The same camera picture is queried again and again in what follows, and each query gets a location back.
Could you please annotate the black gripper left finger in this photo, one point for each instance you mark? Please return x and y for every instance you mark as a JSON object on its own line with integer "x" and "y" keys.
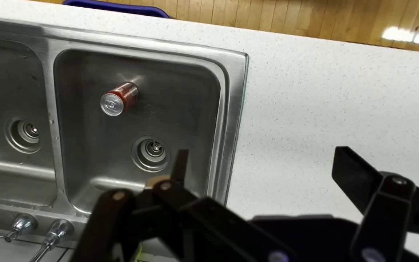
{"x": 192, "y": 228}

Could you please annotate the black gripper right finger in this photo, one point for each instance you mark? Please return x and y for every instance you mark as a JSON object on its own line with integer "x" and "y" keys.
{"x": 388, "y": 203}

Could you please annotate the red Coca-Cola can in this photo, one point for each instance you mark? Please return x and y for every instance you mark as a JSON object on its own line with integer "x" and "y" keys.
{"x": 117, "y": 99}

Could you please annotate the stainless steel double sink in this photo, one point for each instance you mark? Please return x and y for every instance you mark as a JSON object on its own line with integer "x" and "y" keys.
{"x": 58, "y": 151}

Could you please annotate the chrome faucet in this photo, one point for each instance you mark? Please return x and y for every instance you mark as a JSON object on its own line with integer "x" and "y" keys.
{"x": 26, "y": 237}

